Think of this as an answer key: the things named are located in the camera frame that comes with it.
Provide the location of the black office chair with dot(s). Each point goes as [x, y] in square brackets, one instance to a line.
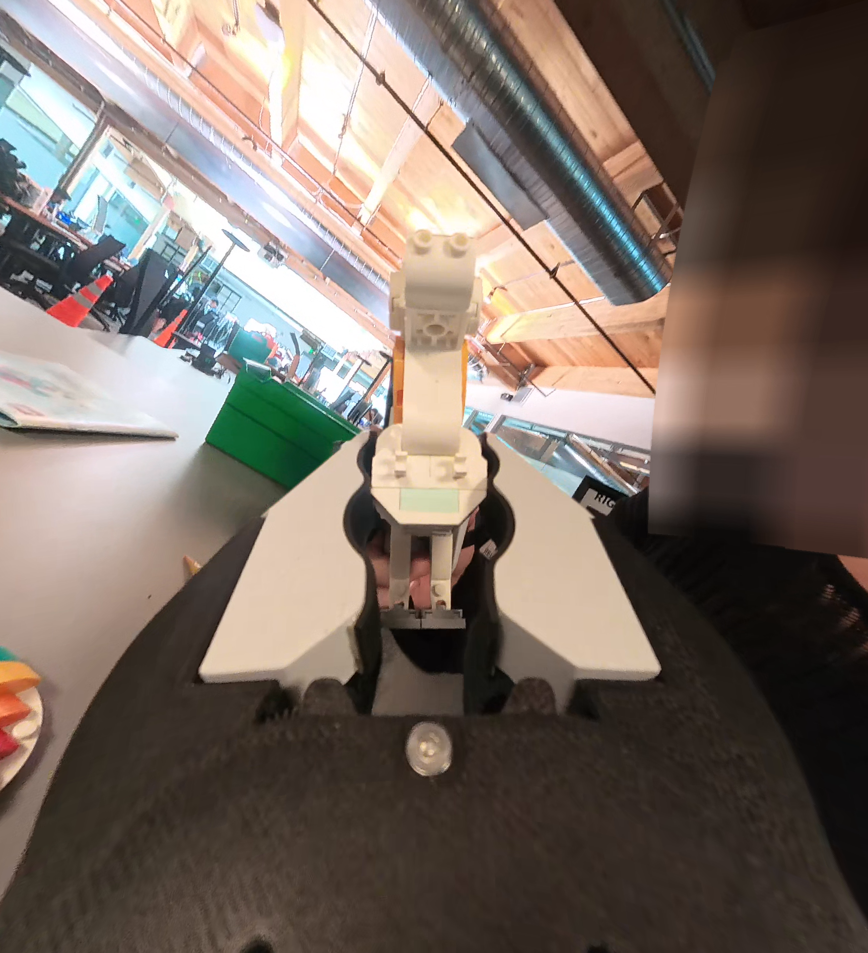
[151, 290]
[99, 264]

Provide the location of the black floor lamp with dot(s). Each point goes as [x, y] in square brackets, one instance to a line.
[236, 237]

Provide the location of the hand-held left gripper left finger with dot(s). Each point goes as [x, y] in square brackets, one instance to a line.
[285, 595]

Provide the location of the small tan toy brick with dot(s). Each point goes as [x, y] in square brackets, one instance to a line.
[192, 567]

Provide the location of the silver ventilation duct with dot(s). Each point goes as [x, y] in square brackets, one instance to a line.
[553, 149]

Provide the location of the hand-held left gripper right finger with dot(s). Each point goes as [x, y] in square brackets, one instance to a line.
[575, 595]

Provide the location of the white toy brick unicorn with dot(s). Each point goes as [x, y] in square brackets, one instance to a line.
[430, 372]

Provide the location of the green box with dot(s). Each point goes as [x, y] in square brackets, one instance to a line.
[270, 439]

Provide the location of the person's torso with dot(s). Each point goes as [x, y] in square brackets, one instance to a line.
[813, 707]

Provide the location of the instruction booklet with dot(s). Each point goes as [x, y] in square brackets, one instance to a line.
[46, 394]

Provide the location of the orange traffic cone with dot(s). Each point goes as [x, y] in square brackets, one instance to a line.
[172, 331]
[80, 301]

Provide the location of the person's right hand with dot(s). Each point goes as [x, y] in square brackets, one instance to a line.
[421, 577]

